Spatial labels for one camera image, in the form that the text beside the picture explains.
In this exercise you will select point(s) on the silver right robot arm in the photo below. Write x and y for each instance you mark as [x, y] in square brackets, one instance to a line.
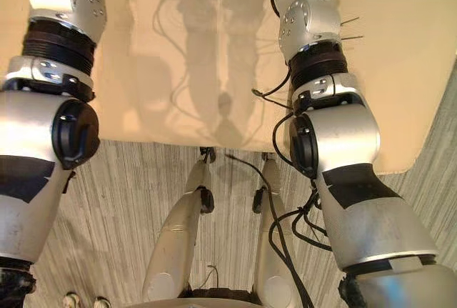
[342, 136]

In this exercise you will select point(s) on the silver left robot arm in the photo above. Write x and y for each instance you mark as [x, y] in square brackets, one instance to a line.
[32, 133]

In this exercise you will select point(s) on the silver left robot leg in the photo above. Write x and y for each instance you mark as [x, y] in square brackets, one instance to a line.
[175, 229]

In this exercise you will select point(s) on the silver robot leg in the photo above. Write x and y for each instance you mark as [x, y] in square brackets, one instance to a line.
[175, 229]
[271, 251]

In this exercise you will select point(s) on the silver right robot leg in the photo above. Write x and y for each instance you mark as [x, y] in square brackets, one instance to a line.
[271, 251]

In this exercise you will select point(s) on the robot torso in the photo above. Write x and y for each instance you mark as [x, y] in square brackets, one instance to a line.
[200, 299]

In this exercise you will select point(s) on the cream sofa seat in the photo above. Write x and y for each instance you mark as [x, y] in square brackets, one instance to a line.
[392, 90]

